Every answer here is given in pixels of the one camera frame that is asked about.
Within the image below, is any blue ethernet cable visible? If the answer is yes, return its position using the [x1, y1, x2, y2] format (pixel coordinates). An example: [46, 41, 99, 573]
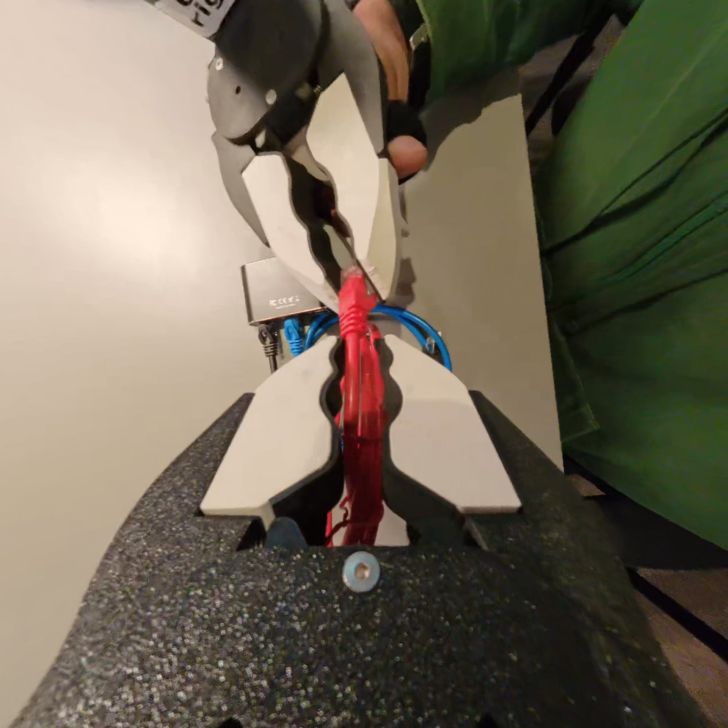
[283, 303, 453, 373]

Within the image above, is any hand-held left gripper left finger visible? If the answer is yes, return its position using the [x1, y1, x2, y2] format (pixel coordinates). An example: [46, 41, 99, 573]
[199, 336, 347, 541]

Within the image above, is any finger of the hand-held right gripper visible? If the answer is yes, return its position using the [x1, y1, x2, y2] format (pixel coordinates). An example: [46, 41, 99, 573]
[241, 151, 343, 309]
[284, 73, 411, 303]

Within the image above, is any red ethernet cable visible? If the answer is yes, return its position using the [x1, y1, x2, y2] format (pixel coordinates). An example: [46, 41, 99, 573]
[324, 267, 389, 548]

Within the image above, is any black ethernet cable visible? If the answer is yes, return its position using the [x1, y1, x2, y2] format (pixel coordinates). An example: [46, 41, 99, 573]
[257, 323, 283, 375]

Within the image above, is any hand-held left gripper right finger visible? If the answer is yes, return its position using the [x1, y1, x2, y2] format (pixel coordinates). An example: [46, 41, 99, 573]
[382, 334, 523, 541]

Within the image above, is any black ethernet switch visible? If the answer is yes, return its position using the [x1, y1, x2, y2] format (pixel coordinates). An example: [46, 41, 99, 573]
[240, 257, 332, 327]

